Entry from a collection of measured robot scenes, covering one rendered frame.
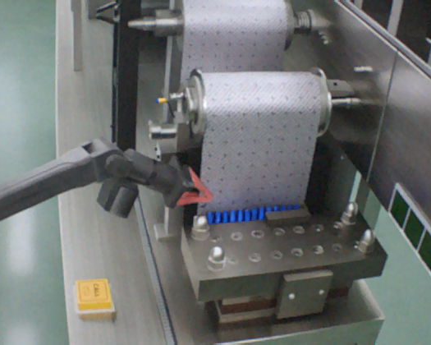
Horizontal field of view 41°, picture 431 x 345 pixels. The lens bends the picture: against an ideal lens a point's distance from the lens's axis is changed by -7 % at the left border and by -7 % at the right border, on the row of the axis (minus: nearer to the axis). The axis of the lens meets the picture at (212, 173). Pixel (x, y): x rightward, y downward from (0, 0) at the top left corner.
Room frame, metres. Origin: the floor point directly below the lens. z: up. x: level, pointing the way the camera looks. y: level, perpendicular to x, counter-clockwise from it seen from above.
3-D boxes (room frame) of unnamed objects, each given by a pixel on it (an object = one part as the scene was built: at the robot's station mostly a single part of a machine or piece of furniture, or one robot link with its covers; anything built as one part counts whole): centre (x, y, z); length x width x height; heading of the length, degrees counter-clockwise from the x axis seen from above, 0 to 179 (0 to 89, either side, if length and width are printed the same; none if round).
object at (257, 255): (0.96, -0.16, 1.00); 0.40 x 0.16 x 0.06; 106
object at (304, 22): (1.41, -0.17, 1.33); 0.07 x 0.07 x 0.07; 16
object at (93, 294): (0.87, 0.22, 0.91); 0.07 x 0.07 x 0.02; 16
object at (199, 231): (0.96, 0.01, 1.05); 0.04 x 0.04 x 0.04
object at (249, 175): (1.06, -0.09, 1.11); 0.23 x 0.01 x 0.18; 106
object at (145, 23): (1.30, 0.19, 1.33); 0.06 x 0.03 x 0.03; 106
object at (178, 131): (1.11, 0.09, 1.05); 0.06 x 0.05 x 0.31; 106
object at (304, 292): (0.88, -0.21, 0.96); 0.10 x 0.03 x 0.11; 106
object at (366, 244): (0.96, -0.33, 1.05); 0.04 x 0.04 x 0.04
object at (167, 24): (1.32, 0.13, 1.33); 0.06 x 0.06 x 0.06; 16
